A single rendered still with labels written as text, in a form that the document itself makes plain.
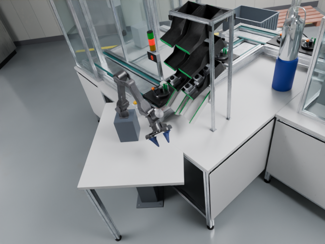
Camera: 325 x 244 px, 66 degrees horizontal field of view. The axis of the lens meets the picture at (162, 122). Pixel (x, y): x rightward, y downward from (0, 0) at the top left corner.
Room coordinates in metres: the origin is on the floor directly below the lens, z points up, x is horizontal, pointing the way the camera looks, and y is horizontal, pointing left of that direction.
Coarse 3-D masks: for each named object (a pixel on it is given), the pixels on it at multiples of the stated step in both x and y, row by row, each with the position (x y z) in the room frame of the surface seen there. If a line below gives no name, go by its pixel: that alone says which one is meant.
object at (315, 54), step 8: (320, 24) 1.31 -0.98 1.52; (320, 32) 1.30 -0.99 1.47; (320, 40) 1.29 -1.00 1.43; (312, 56) 1.31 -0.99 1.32; (312, 64) 1.30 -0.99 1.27; (312, 72) 1.29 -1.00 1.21; (304, 88) 1.30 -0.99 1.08; (304, 96) 1.29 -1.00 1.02; (296, 112) 1.31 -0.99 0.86; (304, 112) 1.27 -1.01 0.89; (320, 120) 1.17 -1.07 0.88
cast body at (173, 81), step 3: (174, 75) 1.48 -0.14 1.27; (171, 78) 1.46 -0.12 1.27; (174, 78) 1.45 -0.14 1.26; (177, 78) 1.47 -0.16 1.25; (180, 78) 1.48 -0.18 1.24; (171, 81) 1.45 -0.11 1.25; (174, 81) 1.45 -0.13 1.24; (177, 81) 1.45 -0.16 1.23; (180, 81) 1.46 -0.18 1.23; (171, 84) 1.46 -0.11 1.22; (174, 84) 1.45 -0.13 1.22; (177, 84) 1.46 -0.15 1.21; (174, 87) 1.45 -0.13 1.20
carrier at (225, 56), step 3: (222, 51) 2.12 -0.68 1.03; (225, 51) 2.13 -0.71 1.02; (219, 54) 2.15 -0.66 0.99; (222, 54) 2.11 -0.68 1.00; (225, 54) 2.13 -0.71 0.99; (234, 54) 2.13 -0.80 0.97; (216, 57) 2.10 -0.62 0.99; (219, 57) 2.09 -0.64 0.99; (222, 57) 2.09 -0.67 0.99; (225, 57) 2.08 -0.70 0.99; (234, 57) 2.08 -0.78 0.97; (237, 57) 2.07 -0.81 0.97; (219, 60) 2.07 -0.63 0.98; (222, 60) 2.06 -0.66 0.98; (225, 60) 2.06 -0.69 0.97; (234, 60) 2.04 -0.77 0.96
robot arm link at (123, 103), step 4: (120, 72) 1.35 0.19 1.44; (124, 72) 1.36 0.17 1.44; (116, 76) 1.33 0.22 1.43; (120, 76) 1.33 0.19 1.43; (124, 76) 1.34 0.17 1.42; (124, 80) 1.35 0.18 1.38; (120, 88) 1.35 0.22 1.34; (124, 88) 1.37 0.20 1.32; (120, 92) 1.36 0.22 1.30; (124, 92) 1.38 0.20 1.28; (120, 96) 1.37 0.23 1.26; (124, 96) 1.38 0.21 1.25; (120, 100) 1.38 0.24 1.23; (124, 100) 1.39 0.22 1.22; (120, 104) 1.37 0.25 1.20; (124, 104) 1.37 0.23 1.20; (128, 104) 1.40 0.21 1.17; (120, 108) 1.37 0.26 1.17; (124, 108) 1.37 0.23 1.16
